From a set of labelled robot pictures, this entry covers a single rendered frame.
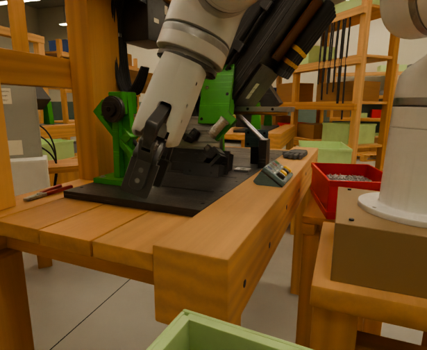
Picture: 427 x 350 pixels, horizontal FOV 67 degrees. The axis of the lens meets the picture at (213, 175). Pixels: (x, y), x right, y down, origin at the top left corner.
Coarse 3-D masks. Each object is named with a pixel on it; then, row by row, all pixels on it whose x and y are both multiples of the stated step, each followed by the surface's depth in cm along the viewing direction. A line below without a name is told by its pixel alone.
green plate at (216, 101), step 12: (228, 72) 111; (204, 84) 114; (216, 84) 112; (228, 84) 111; (204, 96) 114; (216, 96) 112; (228, 96) 110; (204, 108) 113; (216, 108) 112; (228, 108) 110; (204, 120) 113; (216, 120) 111
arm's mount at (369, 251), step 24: (360, 192) 70; (336, 216) 54; (360, 216) 55; (336, 240) 51; (360, 240) 50; (384, 240) 49; (408, 240) 48; (336, 264) 52; (360, 264) 51; (384, 264) 49; (408, 264) 48; (384, 288) 50; (408, 288) 49
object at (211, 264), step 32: (288, 160) 140; (256, 192) 88; (288, 192) 98; (192, 224) 64; (224, 224) 64; (256, 224) 65; (288, 224) 104; (160, 256) 54; (192, 256) 52; (224, 256) 50; (256, 256) 66; (160, 288) 56; (192, 288) 53; (224, 288) 51; (160, 320) 57; (224, 320) 52
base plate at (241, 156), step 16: (240, 160) 139; (272, 160) 140; (176, 176) 107; (192, 176) 107; (224, 176) 107; (240, 176) 108; (64, 192) 89; (80, 192) 87; (96, 192) 87; (112, 192) 87; (160, 192) 87; (176, 192) 87; (192, 192) 87; (208, 192) 88; (224, 192) 88; (144, 208) 79; (160, 208) 77; (176, 208) 75; (192, 208) 74
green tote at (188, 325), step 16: (176, 320) 26; (192, 320) 26; (208, 320) 26; (160, 336) 24; (176, 336) 25; (192, 336) 26; (208, 336) 26; (224, 336) 25; (240, 336) 24; (256, 336) 24
